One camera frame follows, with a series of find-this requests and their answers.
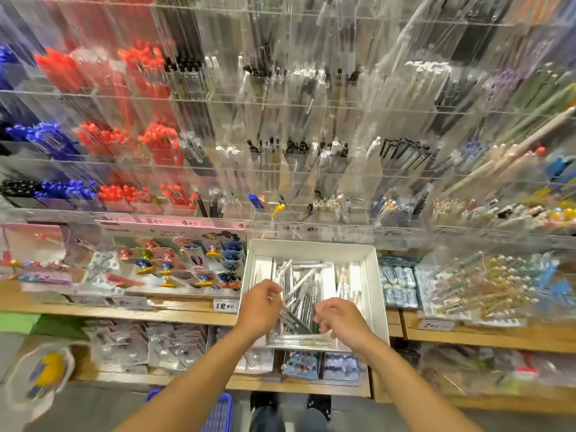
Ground person's right hand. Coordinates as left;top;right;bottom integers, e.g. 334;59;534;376
313;298;374;352

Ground person's left hand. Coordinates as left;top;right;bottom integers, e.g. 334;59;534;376
236;280;287;340

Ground pile of silver pens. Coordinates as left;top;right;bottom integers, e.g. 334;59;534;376
270;259;361;343

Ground white cardboard box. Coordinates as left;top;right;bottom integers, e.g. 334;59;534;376
236;238;391;352

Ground blue shopping basket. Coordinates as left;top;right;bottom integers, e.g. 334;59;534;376
146;388;234;432

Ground clear acrylic display rack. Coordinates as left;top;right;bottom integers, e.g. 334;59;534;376
0;0;576;247

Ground person's left forearm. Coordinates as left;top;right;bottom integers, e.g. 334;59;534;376
115;326;257;432

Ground person's right forearm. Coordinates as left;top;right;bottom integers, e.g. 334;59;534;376
346;332;482;432

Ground person's right shoe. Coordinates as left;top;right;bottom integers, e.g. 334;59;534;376
306;394;332;419

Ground person's shoe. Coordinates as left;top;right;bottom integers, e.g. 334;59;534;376
306;394;332;419
250;391;282;414

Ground person's left shoe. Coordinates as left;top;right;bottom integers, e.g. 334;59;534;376
250;391;282;414

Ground person's right leg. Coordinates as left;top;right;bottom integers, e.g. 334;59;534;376
297;413;329;432

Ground person's leg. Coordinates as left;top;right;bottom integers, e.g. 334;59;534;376
297;413;329;432
250;409;286;432

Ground person's left leg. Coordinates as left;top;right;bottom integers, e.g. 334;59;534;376
250;409;286;432

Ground stack of clear gold-pen packets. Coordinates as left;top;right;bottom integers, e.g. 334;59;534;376
416;249;576;322

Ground row of small patterned packets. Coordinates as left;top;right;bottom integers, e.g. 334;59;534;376
281;350;361;385

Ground stack of blue eraser packets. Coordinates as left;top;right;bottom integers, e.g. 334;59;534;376
378;256;422;310

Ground tray of colourful clip packets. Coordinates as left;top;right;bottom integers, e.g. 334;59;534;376
81;231;248;298

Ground stack of clear stationery packets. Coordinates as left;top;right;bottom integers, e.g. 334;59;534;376
85;319;212;374

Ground rows of red pens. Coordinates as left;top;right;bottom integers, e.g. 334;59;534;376
36;44;203;212

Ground green shelf panel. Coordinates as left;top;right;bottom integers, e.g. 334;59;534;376
0;312;86;340

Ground round yellow blue packet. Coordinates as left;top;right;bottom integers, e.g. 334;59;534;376
4;341;76;419

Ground stack of pink packets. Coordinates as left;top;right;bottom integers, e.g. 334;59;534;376
0;222;73;289

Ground rows of black pens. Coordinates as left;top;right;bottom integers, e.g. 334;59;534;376
0;179;41;208

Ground rows of blue pens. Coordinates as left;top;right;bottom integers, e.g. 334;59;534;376
0;44;100;203

